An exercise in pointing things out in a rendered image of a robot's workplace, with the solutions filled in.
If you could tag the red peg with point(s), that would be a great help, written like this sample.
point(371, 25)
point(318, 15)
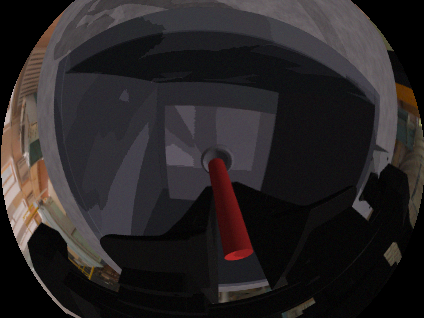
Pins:
point(234, 235)

